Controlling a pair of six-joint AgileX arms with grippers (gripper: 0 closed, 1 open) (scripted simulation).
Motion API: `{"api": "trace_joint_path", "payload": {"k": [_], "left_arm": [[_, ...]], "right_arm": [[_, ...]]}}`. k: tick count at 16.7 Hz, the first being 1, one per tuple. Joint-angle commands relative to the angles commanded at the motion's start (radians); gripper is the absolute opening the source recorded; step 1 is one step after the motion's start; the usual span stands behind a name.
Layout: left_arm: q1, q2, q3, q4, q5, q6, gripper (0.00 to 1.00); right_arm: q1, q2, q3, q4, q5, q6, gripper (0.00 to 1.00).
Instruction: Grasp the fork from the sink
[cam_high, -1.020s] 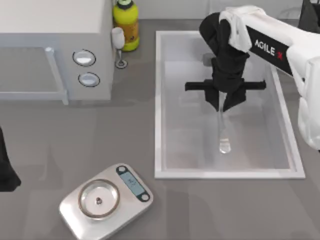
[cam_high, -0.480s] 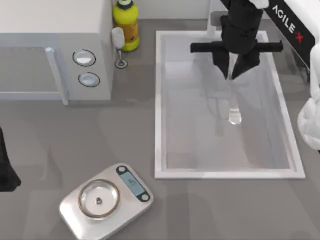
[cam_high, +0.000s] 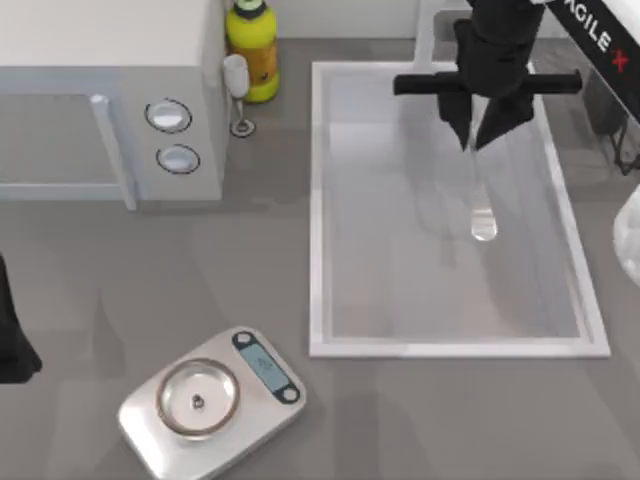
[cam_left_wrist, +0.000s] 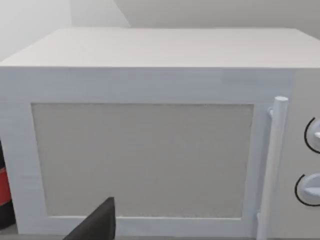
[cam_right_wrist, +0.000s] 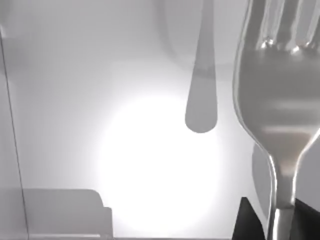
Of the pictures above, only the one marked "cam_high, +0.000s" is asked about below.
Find round microwave knob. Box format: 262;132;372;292
155;143;202;176
144;97;194;135

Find microwave oven door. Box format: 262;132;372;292
0;92;138;211

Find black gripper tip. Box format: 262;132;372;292
0;253;44;386

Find yellow green bottle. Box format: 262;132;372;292
224;0;280;105

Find white wine glass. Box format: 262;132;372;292
222;53;257;137

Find pale microwave door handle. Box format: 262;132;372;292
89;94;138;211

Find silver kitchen scale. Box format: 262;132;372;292
117;325;309;480

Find white lumpy rounded object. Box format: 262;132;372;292
613;185;640;282

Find black wire rack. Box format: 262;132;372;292
593;112;640;176

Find tall clear tap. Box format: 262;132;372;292
467;94;500;242

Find white sink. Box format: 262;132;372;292
308;60;612;359

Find pale microwave oven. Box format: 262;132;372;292
0;0;232;212

